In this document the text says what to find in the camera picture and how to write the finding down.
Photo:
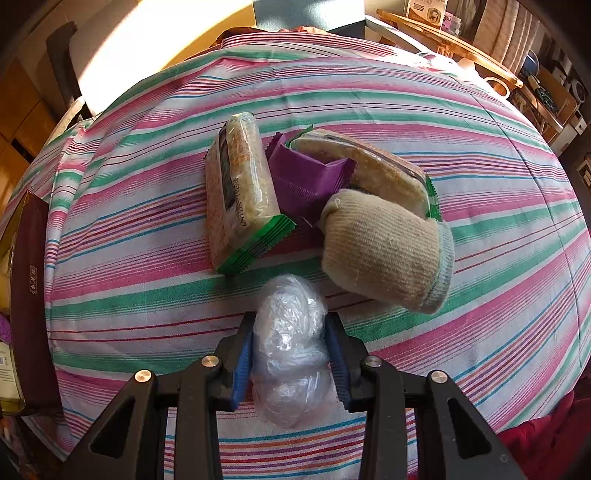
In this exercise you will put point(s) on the maroon gift box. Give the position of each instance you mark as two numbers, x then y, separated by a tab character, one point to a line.
30	300

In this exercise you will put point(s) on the blue bowl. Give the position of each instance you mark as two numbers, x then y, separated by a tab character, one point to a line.
532	62

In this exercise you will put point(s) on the wooden cabinet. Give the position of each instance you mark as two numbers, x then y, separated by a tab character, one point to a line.
23	129

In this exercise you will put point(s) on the beige curtain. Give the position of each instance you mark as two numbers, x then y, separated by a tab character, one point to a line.
508	32

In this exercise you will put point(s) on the wooden rack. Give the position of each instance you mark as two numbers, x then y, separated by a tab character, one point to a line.
461	46

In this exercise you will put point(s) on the brown cardboard box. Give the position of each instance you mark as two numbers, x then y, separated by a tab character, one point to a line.
556	92

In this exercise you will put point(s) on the blue-grey panel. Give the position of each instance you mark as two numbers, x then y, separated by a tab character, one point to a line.
309	14

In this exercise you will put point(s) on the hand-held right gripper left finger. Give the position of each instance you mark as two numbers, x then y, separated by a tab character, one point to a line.
242	364

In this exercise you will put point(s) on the striped pink green blanket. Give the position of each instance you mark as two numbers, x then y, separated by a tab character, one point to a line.
138	277

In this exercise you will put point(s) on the beige rolled sock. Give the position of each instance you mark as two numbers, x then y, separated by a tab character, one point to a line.
383	249

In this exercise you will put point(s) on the purple snack packet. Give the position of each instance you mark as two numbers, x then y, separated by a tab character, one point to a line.
309	189

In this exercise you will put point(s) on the dark red cloth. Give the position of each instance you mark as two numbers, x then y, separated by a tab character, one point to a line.
554	438

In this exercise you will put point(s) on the white printed cardboard box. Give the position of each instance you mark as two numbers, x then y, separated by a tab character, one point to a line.
427	8

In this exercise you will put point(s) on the clear plastic bag bundle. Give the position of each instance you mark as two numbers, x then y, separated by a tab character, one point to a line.
288	350

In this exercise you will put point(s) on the cracker packet with green ends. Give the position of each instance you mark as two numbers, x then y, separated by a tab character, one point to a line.
369	170
240	194

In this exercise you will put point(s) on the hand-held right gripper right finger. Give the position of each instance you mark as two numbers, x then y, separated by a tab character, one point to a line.
337	364

